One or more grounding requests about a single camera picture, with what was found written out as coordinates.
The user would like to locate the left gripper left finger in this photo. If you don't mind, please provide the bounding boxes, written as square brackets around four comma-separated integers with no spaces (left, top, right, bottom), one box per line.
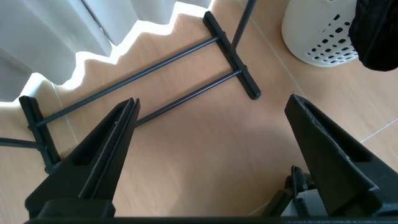
[24,97,141,218]

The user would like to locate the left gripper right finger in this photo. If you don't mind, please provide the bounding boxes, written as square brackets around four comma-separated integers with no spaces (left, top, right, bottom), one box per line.
[284,93,398,217]

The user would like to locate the black drawstring shorts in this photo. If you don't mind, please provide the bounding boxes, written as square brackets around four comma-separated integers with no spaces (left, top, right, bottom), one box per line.
[348,0,398,72]

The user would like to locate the white laundry basket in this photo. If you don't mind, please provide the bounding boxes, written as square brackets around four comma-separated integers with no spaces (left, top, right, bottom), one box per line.
[281,0,361,68]

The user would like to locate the black clothes rack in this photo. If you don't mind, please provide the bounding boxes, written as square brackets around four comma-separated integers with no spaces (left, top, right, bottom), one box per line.
[0,0,262,174]

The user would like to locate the beige curtain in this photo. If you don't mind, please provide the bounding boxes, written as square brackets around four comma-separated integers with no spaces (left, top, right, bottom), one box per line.
[0,0,213,103]

